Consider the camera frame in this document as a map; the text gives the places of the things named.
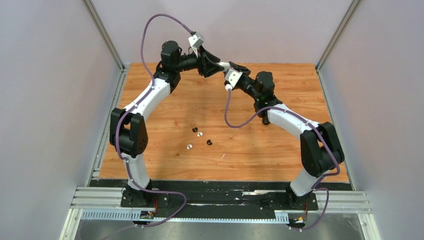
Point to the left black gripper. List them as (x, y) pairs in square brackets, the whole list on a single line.
[(207, 63)]

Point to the black earbud charging case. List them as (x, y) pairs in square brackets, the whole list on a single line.
[(265, 121)]

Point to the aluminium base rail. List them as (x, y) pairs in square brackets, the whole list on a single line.
[(334, 201)]

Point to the right aluminium corner post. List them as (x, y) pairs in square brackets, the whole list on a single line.
[(352, 8)]

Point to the aluminium corner post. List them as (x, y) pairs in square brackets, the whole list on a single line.
[(352, 8), (95, 17)]

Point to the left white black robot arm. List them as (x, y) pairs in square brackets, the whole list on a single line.
[(128, 131)]

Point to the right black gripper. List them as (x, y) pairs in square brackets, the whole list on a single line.
[(245, 72)]

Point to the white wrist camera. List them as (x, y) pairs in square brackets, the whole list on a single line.
[(196, 40), (231, 78)]

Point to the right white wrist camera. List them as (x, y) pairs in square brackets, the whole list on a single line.
[(231, 78)]

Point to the white earbud charging case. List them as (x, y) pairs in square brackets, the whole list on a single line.
[(224, 66)]

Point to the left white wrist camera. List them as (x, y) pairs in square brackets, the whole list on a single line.
[(196, 40)]

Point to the left aluminium corner post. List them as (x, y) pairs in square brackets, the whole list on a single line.
[(95, 17)]

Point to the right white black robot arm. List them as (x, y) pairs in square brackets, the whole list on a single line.
[(321, 152)]

